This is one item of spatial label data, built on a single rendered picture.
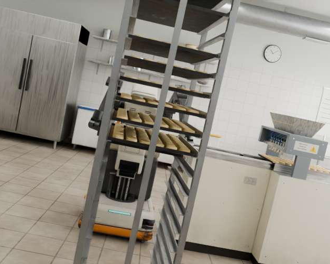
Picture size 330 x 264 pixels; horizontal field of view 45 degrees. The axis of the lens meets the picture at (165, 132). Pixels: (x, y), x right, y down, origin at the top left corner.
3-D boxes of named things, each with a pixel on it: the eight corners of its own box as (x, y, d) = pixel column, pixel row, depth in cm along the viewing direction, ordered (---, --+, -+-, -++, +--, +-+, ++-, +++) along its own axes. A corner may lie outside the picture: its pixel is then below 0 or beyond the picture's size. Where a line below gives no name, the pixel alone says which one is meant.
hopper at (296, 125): (294, 132, 384) (298, 118, 383) (321, 140, 329) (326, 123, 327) (266, 125, 381) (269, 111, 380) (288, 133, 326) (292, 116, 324)
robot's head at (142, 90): (130, 92, 336) (133, 80, 325) (154, 98, 339) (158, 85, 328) (128, 105, 327) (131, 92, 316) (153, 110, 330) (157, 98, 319)
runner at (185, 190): (167, 166, 243) (168, 162, 243) (172, 167, 243) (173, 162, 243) (183, 196, 180) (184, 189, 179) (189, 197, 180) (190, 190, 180)
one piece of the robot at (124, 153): (106, 162, 354) (119, 96, 339) (147, 169, 359) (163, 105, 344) (103, 173, 329) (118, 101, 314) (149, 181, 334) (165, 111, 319)
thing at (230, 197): (240, 246, 382) (261, 156, 373) (250, 262, 348) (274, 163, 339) (168, 233, 375) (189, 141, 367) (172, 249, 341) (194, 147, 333)
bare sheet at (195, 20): (132, 18, 227) (133, 15, 227) (200, 33, 232) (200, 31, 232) (136, -5, 168) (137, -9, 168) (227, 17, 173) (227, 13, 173)
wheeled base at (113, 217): (84, 205, 392) (88, 180, 390) (146, 216, 401) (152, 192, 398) (76, 231, 326) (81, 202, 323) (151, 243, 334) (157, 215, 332)
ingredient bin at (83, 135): (68, 150, 666) (77, 105, 658) (74, 144, 729) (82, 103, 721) (100, 156, 670) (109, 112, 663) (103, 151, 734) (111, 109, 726)
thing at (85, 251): (91, 211, 241) (92, 207, 241) (96, 212, 242) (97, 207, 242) (81, 257, 178) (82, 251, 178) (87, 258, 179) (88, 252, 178)
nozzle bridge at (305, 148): (285, 165, 396) (293, 131, 392) (318, 182, 324) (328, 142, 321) (253, 158, 393) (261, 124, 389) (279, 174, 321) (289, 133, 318)
